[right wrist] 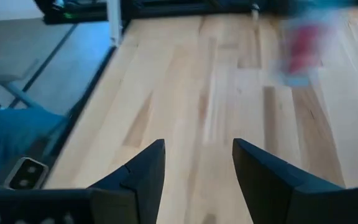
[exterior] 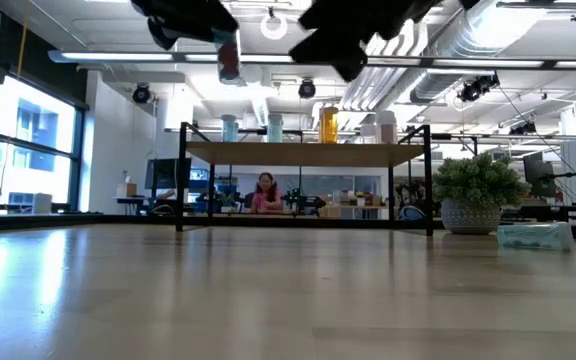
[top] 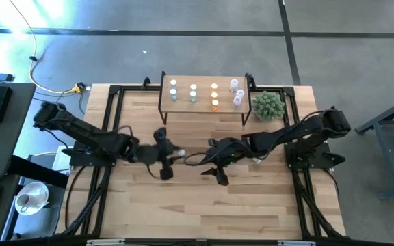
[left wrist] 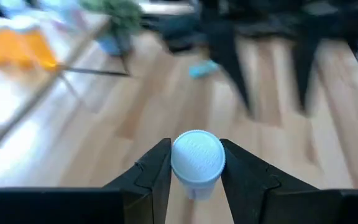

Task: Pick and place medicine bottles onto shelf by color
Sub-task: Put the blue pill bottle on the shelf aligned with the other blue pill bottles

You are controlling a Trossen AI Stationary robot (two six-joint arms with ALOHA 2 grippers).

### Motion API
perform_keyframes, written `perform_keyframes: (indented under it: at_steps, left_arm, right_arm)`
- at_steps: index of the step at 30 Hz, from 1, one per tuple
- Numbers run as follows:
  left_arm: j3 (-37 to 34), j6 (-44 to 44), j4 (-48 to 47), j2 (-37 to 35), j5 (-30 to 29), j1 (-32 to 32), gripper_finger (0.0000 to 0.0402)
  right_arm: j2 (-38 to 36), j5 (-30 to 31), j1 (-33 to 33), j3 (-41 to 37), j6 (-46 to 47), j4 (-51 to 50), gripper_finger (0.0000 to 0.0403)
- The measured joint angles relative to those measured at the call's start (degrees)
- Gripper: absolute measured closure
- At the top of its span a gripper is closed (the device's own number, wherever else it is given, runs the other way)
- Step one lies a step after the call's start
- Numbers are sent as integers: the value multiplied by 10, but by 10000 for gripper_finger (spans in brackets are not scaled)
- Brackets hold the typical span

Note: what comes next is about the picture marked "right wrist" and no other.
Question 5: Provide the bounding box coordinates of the grey chair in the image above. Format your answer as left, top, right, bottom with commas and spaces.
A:
0, 57, 43, 110

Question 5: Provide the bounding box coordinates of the person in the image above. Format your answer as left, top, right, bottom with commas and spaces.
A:
0, 99, 71, 190

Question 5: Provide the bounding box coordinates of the silver metal bracket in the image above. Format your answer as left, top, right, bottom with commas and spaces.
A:
3, 156, 50, 190

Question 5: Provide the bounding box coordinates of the white upright post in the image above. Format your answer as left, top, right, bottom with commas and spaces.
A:
106, 0, 124, 47

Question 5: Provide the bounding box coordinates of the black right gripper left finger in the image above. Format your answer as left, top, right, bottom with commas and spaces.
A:
87, 139, 167, 224

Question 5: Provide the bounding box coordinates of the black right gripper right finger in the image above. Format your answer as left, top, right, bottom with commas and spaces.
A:
232, 138, 346, 224

